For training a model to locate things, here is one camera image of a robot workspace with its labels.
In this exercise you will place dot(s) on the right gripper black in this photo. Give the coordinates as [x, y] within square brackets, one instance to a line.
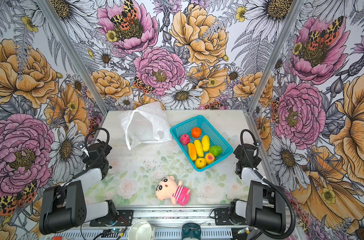
[237, 152]

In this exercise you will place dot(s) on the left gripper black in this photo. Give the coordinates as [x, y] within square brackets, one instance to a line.
[86, 161]

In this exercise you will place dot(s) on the green toy fruit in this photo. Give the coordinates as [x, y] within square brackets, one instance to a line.
[216, 150]

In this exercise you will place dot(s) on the yellow red peach toy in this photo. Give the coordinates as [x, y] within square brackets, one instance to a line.
[210, 158]

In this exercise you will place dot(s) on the yellow toy fruit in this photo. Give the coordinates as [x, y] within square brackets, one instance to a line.
[206, 143]

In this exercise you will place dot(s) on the small yellow lemon toy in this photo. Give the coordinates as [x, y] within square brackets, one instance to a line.
[199, 148]

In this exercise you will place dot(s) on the round yellow orange toy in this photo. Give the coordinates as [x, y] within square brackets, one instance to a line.
[200, 163]

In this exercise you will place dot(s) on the orange toy fruit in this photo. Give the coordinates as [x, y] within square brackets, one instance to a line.
[196, 132]

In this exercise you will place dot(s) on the white plastic bag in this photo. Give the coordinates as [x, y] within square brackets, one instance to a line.
[147, 124]

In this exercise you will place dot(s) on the pink toy fruit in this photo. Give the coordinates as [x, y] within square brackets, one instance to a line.
[185, 139]

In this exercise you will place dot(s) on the yellow banana toy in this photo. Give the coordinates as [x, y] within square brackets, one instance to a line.
[192, 152]

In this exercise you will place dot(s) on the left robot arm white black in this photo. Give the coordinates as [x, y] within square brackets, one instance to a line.
[64, 206]

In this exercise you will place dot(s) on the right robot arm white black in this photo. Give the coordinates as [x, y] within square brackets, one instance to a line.
[265, 207]

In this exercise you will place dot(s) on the teal plastic basket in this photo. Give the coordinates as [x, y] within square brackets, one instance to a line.
[208, 129]

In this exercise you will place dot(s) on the pink plush doll toy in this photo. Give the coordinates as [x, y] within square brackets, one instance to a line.
[169, 189]

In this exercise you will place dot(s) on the white round bowl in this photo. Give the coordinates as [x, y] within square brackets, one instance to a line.
[142, 230]

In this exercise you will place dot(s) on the dark green round object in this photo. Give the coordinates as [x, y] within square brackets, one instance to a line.
[191, 231]

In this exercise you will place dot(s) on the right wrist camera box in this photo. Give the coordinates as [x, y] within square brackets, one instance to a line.
[257, 144]

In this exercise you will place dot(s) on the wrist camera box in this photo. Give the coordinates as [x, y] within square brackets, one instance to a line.
[257, 144]
[82, 147]

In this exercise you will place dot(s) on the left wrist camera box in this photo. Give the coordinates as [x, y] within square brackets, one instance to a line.
[82, 147]

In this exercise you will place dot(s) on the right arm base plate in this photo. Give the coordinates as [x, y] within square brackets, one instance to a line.
[227, 217]

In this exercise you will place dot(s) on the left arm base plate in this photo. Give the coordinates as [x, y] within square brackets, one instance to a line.
[122, 218]

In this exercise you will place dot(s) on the aluminium frame rail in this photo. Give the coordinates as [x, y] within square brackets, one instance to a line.
[167, 221]

